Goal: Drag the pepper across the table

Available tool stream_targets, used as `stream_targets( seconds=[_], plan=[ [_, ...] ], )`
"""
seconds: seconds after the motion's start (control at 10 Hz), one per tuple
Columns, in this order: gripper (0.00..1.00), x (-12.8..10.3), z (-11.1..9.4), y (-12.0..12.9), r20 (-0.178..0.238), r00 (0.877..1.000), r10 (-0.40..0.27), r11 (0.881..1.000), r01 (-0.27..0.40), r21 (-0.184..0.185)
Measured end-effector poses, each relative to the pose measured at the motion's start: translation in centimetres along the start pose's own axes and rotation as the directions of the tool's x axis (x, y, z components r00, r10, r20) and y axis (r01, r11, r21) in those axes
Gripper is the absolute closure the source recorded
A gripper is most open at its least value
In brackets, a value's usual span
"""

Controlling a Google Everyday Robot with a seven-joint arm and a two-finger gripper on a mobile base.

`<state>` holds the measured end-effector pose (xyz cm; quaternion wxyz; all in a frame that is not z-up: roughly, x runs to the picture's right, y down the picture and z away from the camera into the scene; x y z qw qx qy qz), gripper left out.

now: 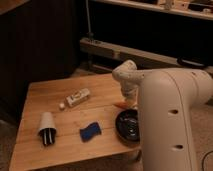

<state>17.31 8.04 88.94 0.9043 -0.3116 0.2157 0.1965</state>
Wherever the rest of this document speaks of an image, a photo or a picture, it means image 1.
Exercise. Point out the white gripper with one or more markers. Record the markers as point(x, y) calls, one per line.
point(129, 92)

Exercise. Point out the metal rail beam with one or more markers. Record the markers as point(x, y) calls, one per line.
point(113, 51)

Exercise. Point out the wooden shelf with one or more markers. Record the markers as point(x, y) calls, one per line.
point(156, 8)

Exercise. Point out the white paper cup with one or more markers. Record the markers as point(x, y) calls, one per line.
point(47, 129)

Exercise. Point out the blue sponge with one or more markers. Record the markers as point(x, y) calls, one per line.
point(90, 131)

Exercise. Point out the black bowl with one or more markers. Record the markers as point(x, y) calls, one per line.
point(127, 127)

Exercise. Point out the wooden table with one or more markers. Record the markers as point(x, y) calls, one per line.
point(30, 154)

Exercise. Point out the white plastic bottle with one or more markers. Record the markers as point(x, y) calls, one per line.
point(75, 99)

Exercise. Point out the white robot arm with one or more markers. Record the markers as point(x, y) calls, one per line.
point(164, 98)

